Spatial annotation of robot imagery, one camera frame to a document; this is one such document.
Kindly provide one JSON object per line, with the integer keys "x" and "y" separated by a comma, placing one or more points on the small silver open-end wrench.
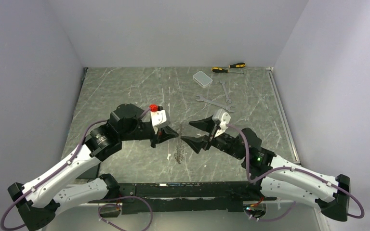
{"x": 223, "y": 84}

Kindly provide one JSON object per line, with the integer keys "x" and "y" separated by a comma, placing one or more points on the large silver open-end wrench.
{"x": 228, "y": 107}

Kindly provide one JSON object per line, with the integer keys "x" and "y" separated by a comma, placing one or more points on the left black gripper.
{"x": 164, "y": 134}

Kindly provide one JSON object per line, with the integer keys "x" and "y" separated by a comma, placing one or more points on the far yellow-black screwdriver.
{"x": 237, "y": 65}

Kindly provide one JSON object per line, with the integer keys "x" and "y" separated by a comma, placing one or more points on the yellow-black screwdriver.
{"x": 237, "y": 65}
{"x": 222, "y": 70}

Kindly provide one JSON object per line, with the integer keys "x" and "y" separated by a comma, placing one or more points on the near yellow-black screwdriver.
{"x": 222, "y": 70}

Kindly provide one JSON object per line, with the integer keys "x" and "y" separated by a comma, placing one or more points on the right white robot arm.
{"x": 271, "y": 174}

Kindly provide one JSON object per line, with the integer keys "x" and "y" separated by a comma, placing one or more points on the white rectangular network switch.
{"x": 202, "y": 79}

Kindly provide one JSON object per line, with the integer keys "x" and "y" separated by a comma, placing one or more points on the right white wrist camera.
{"x": 221, "y": 119}

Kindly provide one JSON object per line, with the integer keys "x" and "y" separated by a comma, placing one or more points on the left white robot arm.
{"x": 39, "y": 201}

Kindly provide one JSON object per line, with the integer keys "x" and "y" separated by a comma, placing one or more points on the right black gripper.
{"x": 196, "y": 143}

